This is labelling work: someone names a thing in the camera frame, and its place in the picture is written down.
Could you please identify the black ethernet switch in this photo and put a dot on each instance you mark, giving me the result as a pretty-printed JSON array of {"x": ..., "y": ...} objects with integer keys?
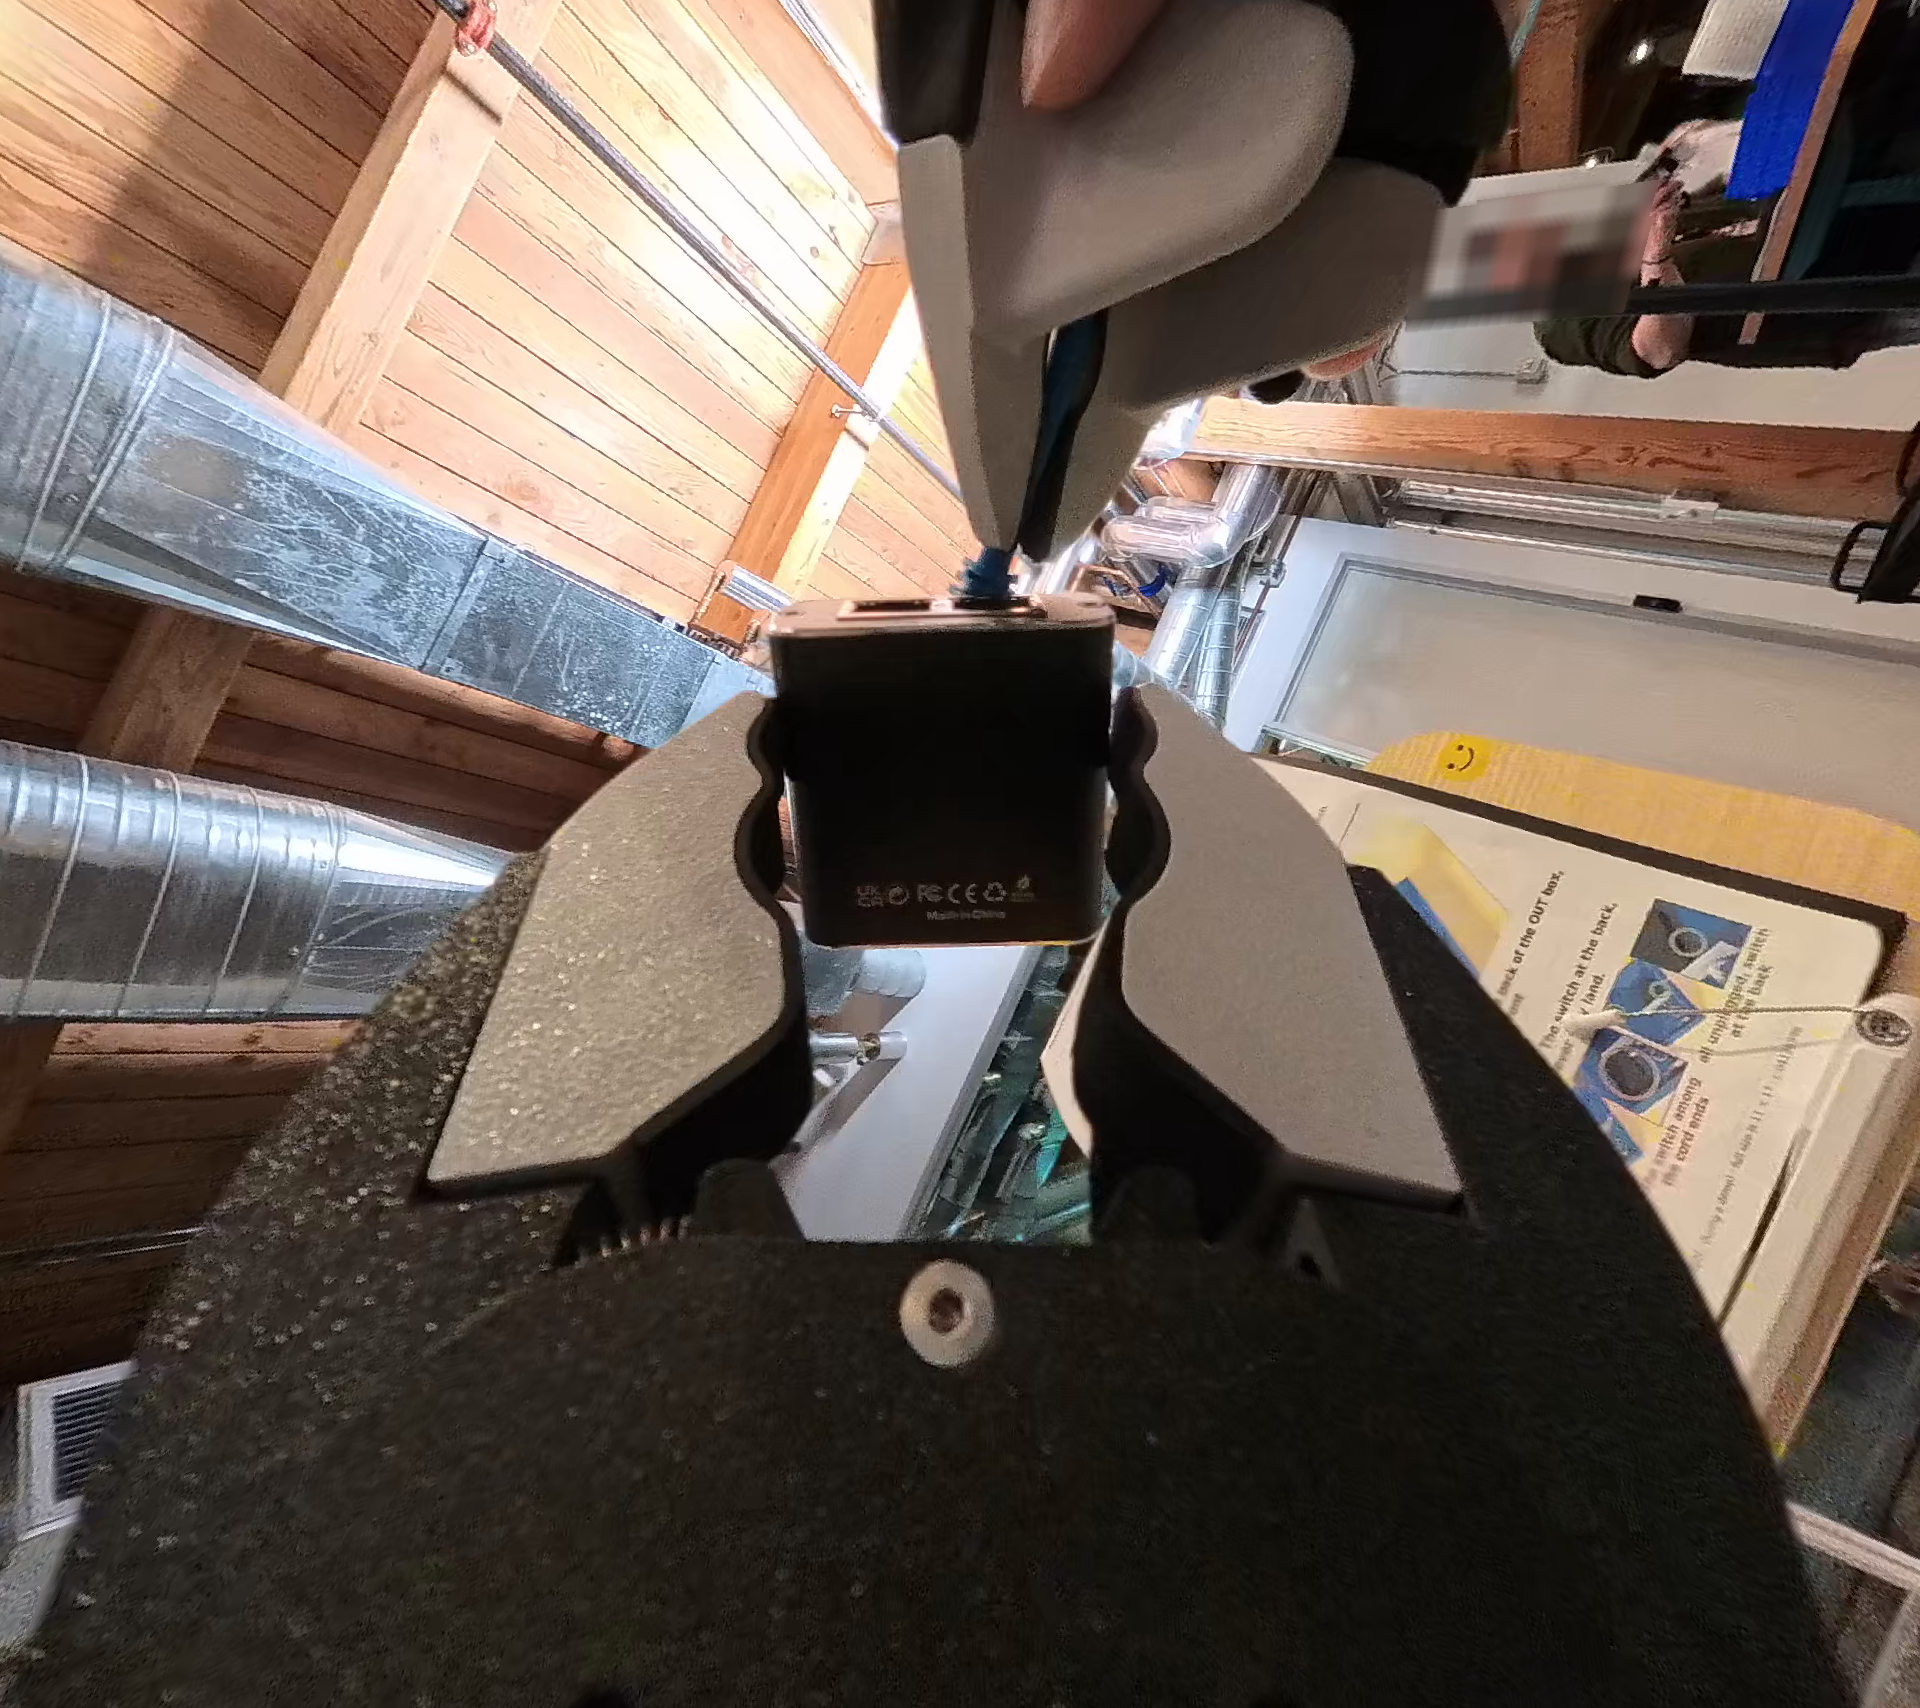
[{"x": 944, "y": 778}]

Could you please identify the blue plastic sheet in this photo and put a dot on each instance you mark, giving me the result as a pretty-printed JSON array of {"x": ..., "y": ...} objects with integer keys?
[{"x": 1793, "y": 89}]

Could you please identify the instruction sheet board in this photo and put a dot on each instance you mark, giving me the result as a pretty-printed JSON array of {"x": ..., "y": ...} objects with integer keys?
[{"x": 1726, "y": 837}]

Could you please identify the thin sprinkler pipe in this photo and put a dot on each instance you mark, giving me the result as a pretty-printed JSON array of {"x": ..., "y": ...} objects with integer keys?
[{"x": 601, "y": 141}]

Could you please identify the white air vent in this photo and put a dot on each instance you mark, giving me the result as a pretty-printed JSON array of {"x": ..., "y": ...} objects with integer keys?
[{"x": 66, "y": 1438}]

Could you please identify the white instruction poster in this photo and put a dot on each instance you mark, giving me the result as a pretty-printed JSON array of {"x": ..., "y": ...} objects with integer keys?
[{"x": 1576, "y": 987}]

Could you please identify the white frosted door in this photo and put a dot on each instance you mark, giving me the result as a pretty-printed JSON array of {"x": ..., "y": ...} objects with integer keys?
[{"x": 1576, "y": 671}]

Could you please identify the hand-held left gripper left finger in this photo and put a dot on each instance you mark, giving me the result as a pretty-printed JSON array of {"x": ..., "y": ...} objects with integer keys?
[{"x": 601, "y": 974}]

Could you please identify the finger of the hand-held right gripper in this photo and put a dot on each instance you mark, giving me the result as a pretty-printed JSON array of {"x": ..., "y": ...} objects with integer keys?
[
  {"x": 976, "y": 386},
  {"x": 1199, "y": 344}
]

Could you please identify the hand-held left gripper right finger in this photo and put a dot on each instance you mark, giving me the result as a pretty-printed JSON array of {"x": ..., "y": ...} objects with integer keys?
[{"x": 1277, "y": 987}]

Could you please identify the round spiral metal duct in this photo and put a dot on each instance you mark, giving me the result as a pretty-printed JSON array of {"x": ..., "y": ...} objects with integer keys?
[{"x": 227, "y": 884}]

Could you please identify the rectangular metal duct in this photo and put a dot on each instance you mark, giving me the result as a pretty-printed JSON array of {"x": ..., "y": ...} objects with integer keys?
[{"x": 301, "y": 495}]

